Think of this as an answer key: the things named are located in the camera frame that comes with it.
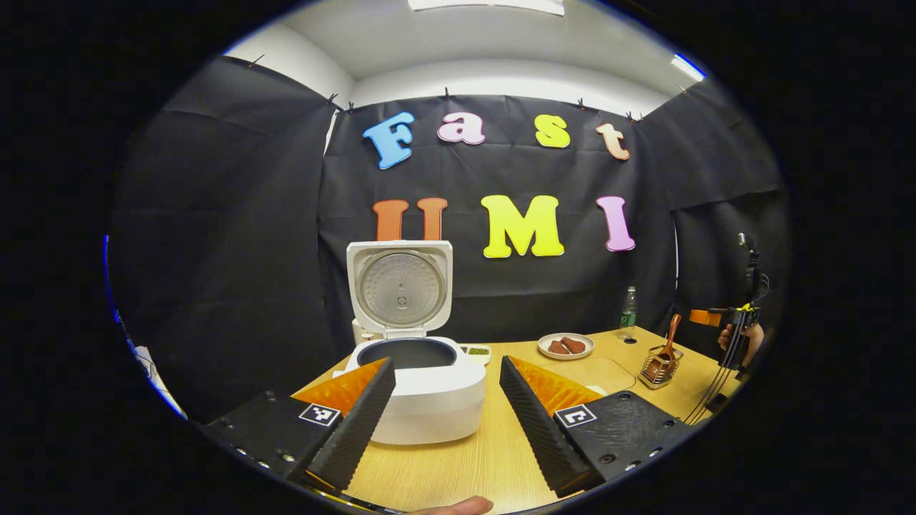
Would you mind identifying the white rice cooker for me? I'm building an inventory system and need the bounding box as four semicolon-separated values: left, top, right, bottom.
333;240;487;446

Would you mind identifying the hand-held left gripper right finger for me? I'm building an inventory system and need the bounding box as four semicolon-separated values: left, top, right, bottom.
499;355;701;499

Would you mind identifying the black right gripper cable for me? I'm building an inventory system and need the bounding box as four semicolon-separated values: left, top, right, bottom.
683;325;749;424

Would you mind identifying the small ceiling light panel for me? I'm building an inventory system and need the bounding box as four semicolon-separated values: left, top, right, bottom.
671;54;706;82

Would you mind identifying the metal wire chopstick holder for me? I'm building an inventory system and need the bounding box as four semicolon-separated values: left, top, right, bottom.
638;345;684;391

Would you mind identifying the large ceiling light panel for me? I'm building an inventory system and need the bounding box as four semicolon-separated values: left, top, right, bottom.
408;0;566;16

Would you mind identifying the white round plate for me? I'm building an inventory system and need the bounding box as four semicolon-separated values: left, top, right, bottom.
537;333;595;361

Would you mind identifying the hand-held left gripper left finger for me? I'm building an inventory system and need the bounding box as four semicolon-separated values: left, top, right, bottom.
203;356;397;494

